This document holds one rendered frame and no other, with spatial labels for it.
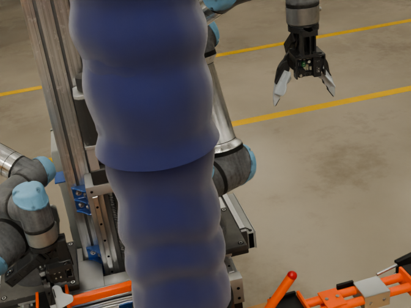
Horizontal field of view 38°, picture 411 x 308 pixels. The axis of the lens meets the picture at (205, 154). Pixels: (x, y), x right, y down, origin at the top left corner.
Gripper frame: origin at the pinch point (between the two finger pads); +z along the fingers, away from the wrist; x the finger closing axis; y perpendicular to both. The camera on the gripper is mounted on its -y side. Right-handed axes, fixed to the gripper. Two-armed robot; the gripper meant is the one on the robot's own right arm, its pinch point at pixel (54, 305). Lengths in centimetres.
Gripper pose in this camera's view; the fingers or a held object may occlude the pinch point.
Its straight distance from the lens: 165.0
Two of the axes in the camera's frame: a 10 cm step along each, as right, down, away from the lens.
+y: 9.5, -2.3, 1.9
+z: 1.3, 8.8, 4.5
